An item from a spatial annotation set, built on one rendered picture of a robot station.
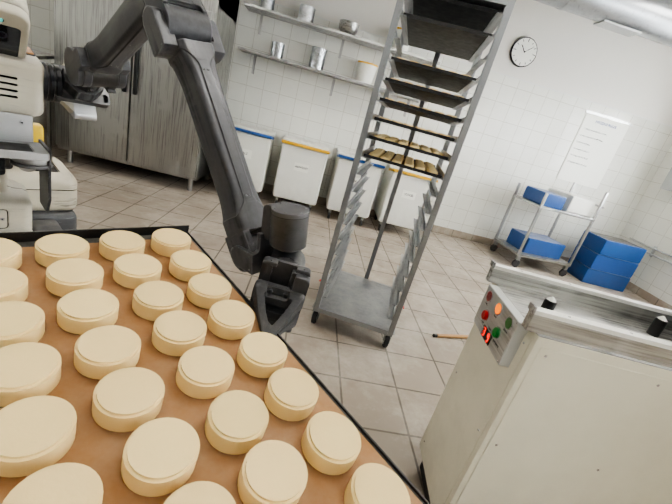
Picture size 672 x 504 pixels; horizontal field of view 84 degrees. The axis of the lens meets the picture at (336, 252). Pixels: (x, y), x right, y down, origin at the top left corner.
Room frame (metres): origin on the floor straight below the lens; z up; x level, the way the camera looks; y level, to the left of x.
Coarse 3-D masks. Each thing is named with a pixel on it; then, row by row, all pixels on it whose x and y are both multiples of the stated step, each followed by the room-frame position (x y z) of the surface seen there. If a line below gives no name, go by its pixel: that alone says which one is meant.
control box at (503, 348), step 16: (496, 288) 1.11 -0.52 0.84; (480, 304) 1.13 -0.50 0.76; (496, 304) 1.04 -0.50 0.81; (512, 304) 1.01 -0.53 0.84; (480, 320) 1.08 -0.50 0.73; (496, 320) 1.00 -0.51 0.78; (512, 320) 0.92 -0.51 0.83; (512, 336) 0.90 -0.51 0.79; (496, 352) 0.93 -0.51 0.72; (512, 352) 0.90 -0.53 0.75
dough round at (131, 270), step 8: (128, 256) 0.39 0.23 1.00; (136, 256) 0.39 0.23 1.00; (144, 256) 0.40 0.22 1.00; (120, 264) 0.37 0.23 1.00; (128, 264) 0.37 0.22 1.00; (136, 264) 0.38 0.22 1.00; (144, 264) 0.38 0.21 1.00; (152, 264) 0.39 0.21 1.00; (160, 264) 0.40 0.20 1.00; (120, 272) 0.36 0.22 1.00; (128, 272) 0.36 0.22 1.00; (136, 272) 0.36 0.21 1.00; (144, 272) 0.37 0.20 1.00; (152, 272) 0.37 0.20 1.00; (160, 272) 0.39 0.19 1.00; (120, 280) 0.36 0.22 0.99; (128, 280) 0.36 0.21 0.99; (136, 280) 0.36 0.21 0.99; (144, 280) 0.36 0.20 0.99; (152, 280) 0.37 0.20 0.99
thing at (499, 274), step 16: (496, 272) 1.15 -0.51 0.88; (512, 272) 1.15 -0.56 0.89; (528, 272) 1.17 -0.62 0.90; (528, 288) 1.15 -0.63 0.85; (544, 288) 1.15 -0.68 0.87; (560, 288) 1.16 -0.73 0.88; (576, 288) 1.16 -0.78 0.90; (576, 304) 1.16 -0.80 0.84; (592, 304) 1.16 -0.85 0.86; (608, 304) 1.16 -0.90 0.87; (624, 304) 1.16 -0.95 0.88; (640, 304) 1.16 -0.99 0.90; (640, 320) 1.17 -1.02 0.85
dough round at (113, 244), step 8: (112, 232) 0.42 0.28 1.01; (120, 232) 0.43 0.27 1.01; (128, 232) 0.44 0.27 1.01; (104, 240) 0.40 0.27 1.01; (112, 240) 0.41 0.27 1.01; (120, 240) 0.41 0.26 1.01; (128, 240) 0.42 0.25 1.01; (136, 240) 0.42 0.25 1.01; (144, 240) 0.43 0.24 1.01; (104, 248) 0.39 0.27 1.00; (112, 248) 0.39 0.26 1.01; (120, 248) 0.40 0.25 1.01; (128, 248) 0.40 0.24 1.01; (136, 248) 0.41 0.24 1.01; (144, 248) 0.43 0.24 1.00; (104, 256) 0.39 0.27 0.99; (112, 256) 0.39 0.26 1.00; (120, 256) 0.40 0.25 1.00
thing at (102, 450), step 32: (32, 256) 0.36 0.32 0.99; (96, 256) 0.39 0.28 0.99; (160, 256) 0.44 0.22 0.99; (32, 288) 0.31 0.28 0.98; (128, 288) 0.36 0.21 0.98; (128, 320) 0.31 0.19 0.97; (256, 320) 0.38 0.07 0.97; (64, 352) 0.25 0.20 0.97; (160, 352) 0.29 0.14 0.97; (288, 352) 0.35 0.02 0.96; (64, 384) 0.23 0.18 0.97; (96, 384) 0.23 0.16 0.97; (256, 384) 0.29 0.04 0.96; (160, 416) 0.23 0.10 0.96; (192, 416) 0.24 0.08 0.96; (96, 448) 0.19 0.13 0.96; (0, 480) 0.15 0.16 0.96; (192, 480) 0.19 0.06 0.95; (224, 480) 0.20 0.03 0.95; (320, 480) 0.22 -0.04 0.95
